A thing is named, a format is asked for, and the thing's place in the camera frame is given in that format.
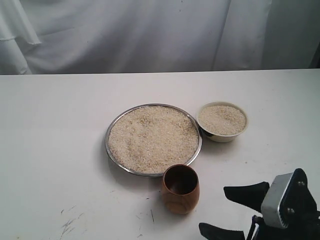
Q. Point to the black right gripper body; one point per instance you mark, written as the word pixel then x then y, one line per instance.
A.
pixel 305 228

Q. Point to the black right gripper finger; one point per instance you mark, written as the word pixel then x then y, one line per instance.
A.
pixel 251 196
pixel 211 232

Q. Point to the brown wooden cup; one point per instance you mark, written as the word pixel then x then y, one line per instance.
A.
pixel 180 190

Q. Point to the small white rice bowl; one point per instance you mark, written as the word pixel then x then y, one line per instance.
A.
pixel 222 121

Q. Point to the round steel rice plate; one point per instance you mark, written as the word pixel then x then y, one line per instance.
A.
pixel 147 139

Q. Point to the white backdrop curtain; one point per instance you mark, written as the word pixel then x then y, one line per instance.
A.
pixel 146 36

